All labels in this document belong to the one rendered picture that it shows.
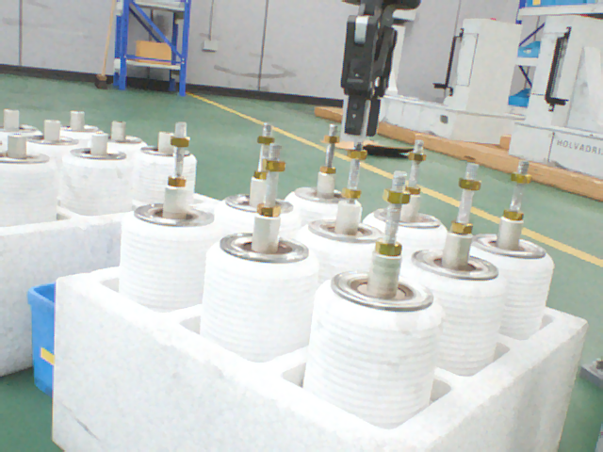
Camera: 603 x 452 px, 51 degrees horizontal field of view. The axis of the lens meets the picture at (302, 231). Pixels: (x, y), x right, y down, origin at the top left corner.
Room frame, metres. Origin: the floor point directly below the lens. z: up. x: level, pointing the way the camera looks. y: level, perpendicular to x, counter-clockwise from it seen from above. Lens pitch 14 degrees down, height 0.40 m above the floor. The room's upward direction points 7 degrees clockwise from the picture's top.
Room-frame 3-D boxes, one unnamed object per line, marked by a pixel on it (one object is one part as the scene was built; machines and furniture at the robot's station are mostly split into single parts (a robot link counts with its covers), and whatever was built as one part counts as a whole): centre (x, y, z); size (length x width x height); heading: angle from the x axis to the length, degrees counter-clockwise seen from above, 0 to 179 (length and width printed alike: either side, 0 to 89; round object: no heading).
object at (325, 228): (0.61, -0.04, 0.25); 0.08 x 0.08 x 0.01
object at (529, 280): (0.63, -0.21, 0.16); 0.10 x 0.10 x 0.18
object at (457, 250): (0.54, -0.14, 0.26); 0.02 x 0.02 x 0.03
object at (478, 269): (0.54, -0.14, 0.25); 0.08 x 0.08 x 0.01
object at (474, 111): (4.74, -0.77, 0.45); 1.61 x 0.57 x 0.74; 23
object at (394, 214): (0.44, -0.06, 0.30); 0.01 x 0.01 x 0.08; 13
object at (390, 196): (0.44, -0.06, 0.32); 0.02 x 0.02 x 0.01; 13
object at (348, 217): (0.61, -0.04, 0.26); 0.02 x 0.02 x 0.03
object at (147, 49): (6.37, 1.64, 0.36); 0.31 x 0.25 x 0.20; 113
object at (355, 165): (0.61, -0.04, 0.31); 0.01 x 0.01 x 0.08; 13
